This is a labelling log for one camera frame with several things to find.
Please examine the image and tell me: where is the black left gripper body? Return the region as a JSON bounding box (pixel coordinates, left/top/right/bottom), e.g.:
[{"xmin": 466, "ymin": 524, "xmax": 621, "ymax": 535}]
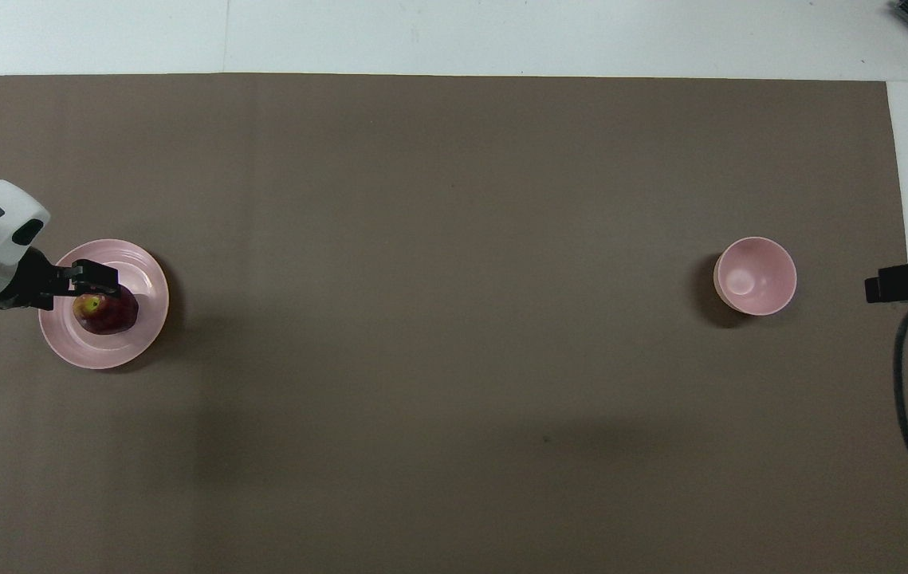
[{"xmin": 0, "ymin": 249, "xmax": 76, "ymax": 312}]

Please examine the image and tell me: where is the dark red apple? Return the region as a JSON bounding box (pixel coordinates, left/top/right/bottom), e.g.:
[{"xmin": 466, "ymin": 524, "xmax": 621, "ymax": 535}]
[{"xmin": 73, "ymin": 285, "xmax": 140, "ymax": 336}]

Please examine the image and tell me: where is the pink plate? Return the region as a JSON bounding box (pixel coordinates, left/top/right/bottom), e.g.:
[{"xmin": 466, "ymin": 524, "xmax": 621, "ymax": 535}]
[{"xmin": 38, "ymin": 239, "xmax": 171, "ymax": 371}]

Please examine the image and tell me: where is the pink bowl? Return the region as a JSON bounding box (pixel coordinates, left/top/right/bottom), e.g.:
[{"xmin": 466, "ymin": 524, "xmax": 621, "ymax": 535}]
[{"xmin": 713, "ymin": 237, "xmax": 798, "ymax": 316}]

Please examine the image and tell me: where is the brown table mat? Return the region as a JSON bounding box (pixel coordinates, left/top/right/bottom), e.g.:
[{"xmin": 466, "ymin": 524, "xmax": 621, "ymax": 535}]
[{"xmin": 0, "ymin": 73, "xmax": 908, "ymax": 574}]

